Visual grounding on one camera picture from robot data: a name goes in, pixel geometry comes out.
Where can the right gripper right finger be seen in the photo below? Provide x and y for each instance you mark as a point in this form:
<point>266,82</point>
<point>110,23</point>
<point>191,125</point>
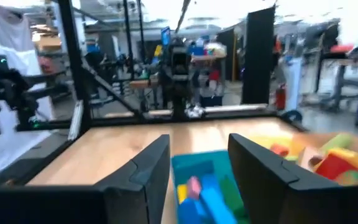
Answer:
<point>275,199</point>

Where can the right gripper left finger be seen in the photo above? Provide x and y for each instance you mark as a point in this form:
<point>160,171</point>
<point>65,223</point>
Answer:
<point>120,202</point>

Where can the pink arch block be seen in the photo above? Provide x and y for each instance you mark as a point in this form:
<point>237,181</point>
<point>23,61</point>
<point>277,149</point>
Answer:
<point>280,149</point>

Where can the blue rectangular block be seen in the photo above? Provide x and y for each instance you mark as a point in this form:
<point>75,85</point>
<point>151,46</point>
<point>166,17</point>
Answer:
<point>190,213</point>
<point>217,205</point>

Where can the pink rectangular block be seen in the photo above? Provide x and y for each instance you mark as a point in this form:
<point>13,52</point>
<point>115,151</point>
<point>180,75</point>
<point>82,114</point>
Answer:
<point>194,186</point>

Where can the light green arch block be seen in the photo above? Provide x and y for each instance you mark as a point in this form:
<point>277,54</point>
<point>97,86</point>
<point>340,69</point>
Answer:
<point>337,142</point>

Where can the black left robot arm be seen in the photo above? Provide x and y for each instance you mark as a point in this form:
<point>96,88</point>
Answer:
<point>179,77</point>

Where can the yellow plastic bin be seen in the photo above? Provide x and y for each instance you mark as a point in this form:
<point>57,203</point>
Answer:
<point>259,143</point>

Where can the blue plastic bin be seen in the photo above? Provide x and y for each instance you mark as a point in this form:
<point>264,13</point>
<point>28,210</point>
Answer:
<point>222,161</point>

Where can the silver aluminium bar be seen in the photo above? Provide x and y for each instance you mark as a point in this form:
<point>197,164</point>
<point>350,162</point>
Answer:
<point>235,108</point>
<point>76,121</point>

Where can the red fire extinguisher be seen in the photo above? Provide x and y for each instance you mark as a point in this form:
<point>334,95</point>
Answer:
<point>280,98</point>

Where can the black diagonal brace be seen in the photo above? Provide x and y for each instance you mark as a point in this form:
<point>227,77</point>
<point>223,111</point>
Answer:
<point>113,90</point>

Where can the black partition panel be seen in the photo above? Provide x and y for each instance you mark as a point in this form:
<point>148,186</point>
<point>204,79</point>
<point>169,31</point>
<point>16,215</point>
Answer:
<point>258,56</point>

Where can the grey desk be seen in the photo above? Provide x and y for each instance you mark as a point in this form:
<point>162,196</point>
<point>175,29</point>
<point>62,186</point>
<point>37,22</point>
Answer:
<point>346,62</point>

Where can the blue screen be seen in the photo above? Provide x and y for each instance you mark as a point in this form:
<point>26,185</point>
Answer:
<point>165,35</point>

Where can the cardboard box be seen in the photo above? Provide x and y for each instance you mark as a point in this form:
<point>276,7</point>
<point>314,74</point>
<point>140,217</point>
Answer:
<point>48,43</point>

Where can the white hanging cloth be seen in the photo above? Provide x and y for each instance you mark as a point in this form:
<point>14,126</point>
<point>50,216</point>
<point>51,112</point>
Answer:
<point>2,34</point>

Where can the black frame bar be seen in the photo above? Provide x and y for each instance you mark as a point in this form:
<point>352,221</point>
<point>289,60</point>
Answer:
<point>42,158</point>

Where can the black aluminium frame rail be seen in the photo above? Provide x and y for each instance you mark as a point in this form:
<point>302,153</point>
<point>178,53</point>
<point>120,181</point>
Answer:
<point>228,116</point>

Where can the black frame post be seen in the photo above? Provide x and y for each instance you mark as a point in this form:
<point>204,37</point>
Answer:
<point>127,37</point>
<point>73,62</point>

